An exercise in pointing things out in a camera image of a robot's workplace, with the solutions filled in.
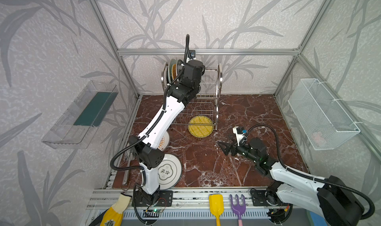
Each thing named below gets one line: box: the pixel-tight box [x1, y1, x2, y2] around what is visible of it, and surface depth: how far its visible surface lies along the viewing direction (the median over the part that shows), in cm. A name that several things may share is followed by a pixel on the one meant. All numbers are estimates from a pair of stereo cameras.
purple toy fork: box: [229, 194, 247, 226], surface depth 72 cm
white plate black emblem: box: [157, 153, 183, 191], surface depth 84 cm
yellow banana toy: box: [99, 192, 132, 226], surface depth 70 cm
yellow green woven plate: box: [188, 115, 214, 138], surface depth 101 cm
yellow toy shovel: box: [208, 194, 225, 226], surface depth 73 cm
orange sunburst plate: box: [157, 130, 171, 152], surface depth 95 cm
